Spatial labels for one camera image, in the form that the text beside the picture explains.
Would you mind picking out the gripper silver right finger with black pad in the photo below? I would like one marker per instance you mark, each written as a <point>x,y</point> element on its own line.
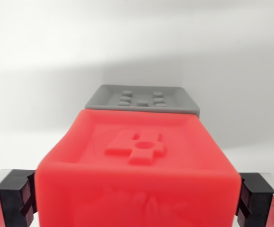
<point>259,201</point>

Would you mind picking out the grey soft embossed cube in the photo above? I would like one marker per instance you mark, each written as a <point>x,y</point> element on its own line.
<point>174,99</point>

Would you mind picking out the red soft embossed cube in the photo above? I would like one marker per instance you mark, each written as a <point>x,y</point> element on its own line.
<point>136,179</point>

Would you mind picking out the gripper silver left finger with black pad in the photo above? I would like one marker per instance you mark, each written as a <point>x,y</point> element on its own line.
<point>11,198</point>

